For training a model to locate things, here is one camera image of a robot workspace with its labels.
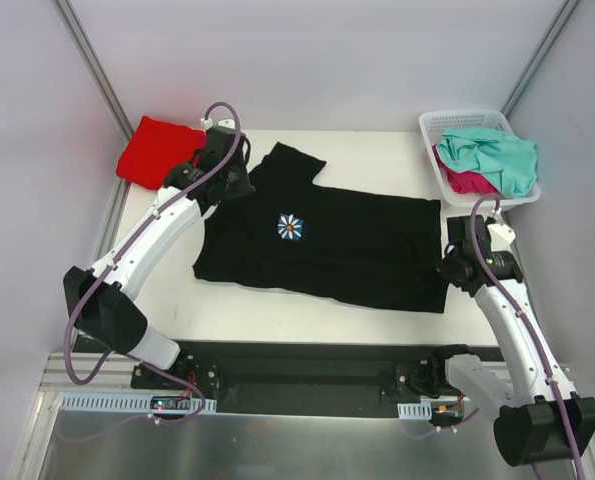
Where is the black daisy t-shirt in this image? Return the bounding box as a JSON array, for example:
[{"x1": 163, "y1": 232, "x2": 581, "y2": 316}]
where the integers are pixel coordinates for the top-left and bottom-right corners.
[{"x1": 193, "y1": 143, "x2": 448, "y2": 313}]

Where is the red t-shirt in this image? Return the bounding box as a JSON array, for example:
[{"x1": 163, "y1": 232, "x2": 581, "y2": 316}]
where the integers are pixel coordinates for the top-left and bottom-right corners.
[{"x1": 116, "y1": 115, "x2": 207, "y2": 190}]

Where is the white plastic basket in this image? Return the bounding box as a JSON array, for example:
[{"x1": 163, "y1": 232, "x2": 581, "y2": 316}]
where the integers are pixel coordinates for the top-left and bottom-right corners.
[{"x1": 419, "y1": 109, "x2": 541, "y2": 216}]

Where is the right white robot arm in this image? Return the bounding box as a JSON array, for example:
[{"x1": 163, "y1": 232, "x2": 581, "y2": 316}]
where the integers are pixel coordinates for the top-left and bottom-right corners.
[{"x1": 427, "y1": 216, "x2": 595, "y2": 466}]

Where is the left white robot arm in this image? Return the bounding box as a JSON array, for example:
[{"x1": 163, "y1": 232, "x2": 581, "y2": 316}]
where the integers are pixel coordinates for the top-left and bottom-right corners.
[{"x1": 63, "y1": 120, "x2": 253, "y2": 389}]

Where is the magenta t-shirt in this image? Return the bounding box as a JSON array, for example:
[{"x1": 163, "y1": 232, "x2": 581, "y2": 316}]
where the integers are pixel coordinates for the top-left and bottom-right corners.
[{"x1": 446, "y1": 170, "x2": 498, "y2": 195}]

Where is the teal t-shirt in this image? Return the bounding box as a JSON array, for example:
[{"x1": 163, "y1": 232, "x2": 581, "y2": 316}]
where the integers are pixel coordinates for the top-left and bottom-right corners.
[{"x1": 432, "y1": 127, "x2": 538, "y2": 198}]

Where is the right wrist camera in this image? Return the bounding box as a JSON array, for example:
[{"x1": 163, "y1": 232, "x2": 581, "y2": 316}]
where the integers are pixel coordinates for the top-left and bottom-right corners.
[{"x1": 486, "y1": 218, "x2": 516, "y2": 251}]

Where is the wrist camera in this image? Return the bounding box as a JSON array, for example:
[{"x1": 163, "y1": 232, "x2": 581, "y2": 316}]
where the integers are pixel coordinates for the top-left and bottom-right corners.
[
  {"x1": 200, "y1": 117, "x2": 236, "y2": 131},
  {"x1": 486, "y1": 218, "x2": 516, "y2": 251}
]

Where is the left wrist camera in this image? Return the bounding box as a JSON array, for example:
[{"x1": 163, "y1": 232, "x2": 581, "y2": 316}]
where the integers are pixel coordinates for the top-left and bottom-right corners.
[{"x1": 200, "y1": 117, "x2": 236, "y2": 131}]

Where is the right white cable duct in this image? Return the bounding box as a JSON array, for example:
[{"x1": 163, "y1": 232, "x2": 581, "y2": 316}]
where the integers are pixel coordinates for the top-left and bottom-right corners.
[{"x1": 397, "y1": 402, "x2": 432, "y2": 421}]

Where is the white cable duct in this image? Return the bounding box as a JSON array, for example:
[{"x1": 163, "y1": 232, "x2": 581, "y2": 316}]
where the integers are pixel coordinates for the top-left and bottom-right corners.
[
  {"x1": 61, "y1": 393, "x2": 217, "y2": 415},
  {"x1": 397, "y1": 402, "x2": 432, "y2": 421}
]

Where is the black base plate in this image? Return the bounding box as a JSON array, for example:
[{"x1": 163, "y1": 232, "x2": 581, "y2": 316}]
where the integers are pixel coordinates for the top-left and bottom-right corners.
[{"x1": 129, "y1": 337, "x2": 486, "y2": 419}]

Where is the left aluminium frame post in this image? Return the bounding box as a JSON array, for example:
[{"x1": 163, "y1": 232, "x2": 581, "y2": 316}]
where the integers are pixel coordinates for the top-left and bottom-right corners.
[{"x1": 52, "y1": 0, "x2": 138, "y2": 146}]

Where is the aluminium frame post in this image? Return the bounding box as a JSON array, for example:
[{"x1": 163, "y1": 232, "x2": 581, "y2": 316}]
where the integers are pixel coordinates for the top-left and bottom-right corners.
[
  {"x1": 52, "y1": 0, "x2": 138, "y2": 146},
  {"x1": 501, "y1": 0, "x2": 583, "y2": 118}
]

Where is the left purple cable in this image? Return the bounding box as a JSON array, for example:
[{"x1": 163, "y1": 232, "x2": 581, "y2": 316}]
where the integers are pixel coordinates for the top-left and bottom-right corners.
[{"x1": 56, "y1": 100, "x2": 242, "y2": 441}]

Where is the left white cable duct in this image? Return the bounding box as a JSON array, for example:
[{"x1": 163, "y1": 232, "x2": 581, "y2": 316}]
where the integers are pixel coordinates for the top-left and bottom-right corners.
[{"x1": 61, "y1": 393, "x2": 217, "y2": 415}]

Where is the right aluminium frame post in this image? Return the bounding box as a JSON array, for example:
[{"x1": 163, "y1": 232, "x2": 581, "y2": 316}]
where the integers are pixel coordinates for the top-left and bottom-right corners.
[{"x1": 501, "y1": 0, "x2": 583, "y2": 118}]

